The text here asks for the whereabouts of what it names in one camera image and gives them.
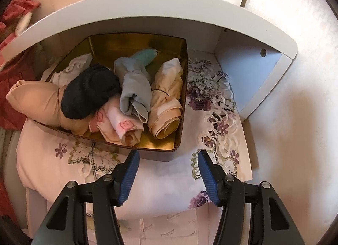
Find pink strawberry print cloth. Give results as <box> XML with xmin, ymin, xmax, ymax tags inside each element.
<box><xmin>88</xmin><ymin>95</ymin><xmax>146</xmax><ymax>146</ymax></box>

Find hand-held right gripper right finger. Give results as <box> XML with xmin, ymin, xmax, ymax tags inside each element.
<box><xmin>198</xmin><ymin>150</ymin><xmax>299</xmax><ymax>245</ymax></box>

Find cream cloth bundle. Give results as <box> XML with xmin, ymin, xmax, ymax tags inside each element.
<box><xmin>147</xmin><ymin>58</ymin><xmax>184</xmax><ymax>140</ymax></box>

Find peach tights bundle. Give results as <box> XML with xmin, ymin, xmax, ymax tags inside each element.
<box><xmin>5</xmin><ymin>80</ymin><xmax>91</xmax><ymax>135</ymax></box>

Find black sock roll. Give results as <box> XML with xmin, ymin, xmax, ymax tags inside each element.
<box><xmin>61</xmin><ymin>64</ymin><xmax>122</xmax><ymax>120</ymax></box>

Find white cloth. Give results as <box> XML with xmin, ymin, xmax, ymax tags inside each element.
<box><xmin>49</xmin><ymin>53</ymin><xmax>93</xmax><ymax>87</ymax></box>

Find grey cloth bundle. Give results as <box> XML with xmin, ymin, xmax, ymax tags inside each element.
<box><xmin>113</xmin><ymin>56</ymin><xmax>152</xmax><ymax>123</ymax></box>

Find floral embroidered pale cloth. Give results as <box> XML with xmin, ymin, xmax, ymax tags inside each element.
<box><xmin>16</xmin><ymin>56</ymin><xmax>252</xmax><ymax>220</ymax></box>

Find red cloth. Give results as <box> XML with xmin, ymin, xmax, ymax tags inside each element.
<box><xmin>0</xmin><ymin>0</ymin><xmax>41</xmax><ymax>224</ymax></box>

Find teal cloth roll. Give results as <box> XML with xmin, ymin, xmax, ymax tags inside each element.
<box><xmin>131</xmin><ymin>48</ymin><xmax>157</xmax><ymax>70</ymax></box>

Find white oval object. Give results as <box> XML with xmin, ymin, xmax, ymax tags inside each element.
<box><xmin>14</xmin><ymin>10</ymin><xmax>33</xmax><ymax>36</ymax></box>

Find printed white paper sheets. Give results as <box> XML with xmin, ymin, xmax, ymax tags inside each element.
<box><xmin>116</xmin><ymin>208</ymin><xmax>198</xmax><ymax>245</ymax></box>

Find gold tin box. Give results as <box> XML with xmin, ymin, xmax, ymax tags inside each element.
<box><xmin>34</xmin><ymin>33</ymin><xmax>188</xmax><ymax>162</ymax></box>

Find white curved shelf unit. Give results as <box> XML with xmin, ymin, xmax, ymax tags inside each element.
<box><xmin>0</xmin><ymin>0</ymin><xmax>299</xmax><ymax>245</ymax></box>

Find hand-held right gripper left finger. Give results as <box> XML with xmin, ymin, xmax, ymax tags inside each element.
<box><xmin>38</xmin><ymin>150</ymin><xmax>140</xmax><ymax>245</ymax></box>

